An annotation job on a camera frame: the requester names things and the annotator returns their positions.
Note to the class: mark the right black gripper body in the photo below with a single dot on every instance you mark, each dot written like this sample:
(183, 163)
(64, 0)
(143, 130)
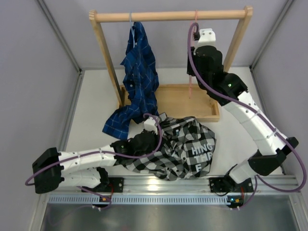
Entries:
(190, 64)

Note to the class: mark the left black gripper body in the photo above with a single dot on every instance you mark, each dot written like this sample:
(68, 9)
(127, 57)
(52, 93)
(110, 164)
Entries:
(149, 134)

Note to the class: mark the black white checkered shirt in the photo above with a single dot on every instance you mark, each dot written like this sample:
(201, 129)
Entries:
(186, 151)

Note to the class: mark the pink wire hanger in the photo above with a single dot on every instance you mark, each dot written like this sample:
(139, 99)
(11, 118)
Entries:
(192, 43)

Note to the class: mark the blue plaid shirt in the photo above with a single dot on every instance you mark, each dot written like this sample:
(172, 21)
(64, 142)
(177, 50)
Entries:
(140, 81)

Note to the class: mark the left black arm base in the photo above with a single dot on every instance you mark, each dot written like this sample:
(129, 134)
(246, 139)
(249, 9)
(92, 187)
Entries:
(110, 184)

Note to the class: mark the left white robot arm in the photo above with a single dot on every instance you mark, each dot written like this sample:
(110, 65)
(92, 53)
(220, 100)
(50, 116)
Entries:
(54, 169)

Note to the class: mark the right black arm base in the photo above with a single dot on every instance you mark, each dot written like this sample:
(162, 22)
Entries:
(224, 184)

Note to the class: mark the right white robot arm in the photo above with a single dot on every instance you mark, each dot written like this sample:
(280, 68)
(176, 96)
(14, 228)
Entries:
(272, 148)

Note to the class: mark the wooden clothes rack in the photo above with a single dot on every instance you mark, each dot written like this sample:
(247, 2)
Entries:
(174, 98)

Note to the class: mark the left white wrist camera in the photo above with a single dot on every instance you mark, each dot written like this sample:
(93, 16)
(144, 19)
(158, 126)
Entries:
(150, 125)

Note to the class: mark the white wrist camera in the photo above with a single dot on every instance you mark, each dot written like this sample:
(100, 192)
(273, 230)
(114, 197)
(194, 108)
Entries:
(205, 37)
(150, 125)

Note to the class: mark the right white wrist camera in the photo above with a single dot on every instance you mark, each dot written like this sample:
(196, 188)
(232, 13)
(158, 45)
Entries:
(205, 37)

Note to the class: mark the light blue wire hanger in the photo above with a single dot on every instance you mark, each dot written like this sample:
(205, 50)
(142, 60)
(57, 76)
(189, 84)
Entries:
(132, 29)

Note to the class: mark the perforated cable duct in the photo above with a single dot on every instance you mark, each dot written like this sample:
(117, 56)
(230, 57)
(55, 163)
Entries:
(139, 199)

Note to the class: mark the aluminium mounting rail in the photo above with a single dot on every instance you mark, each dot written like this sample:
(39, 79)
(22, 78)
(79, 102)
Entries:
(151, 184)

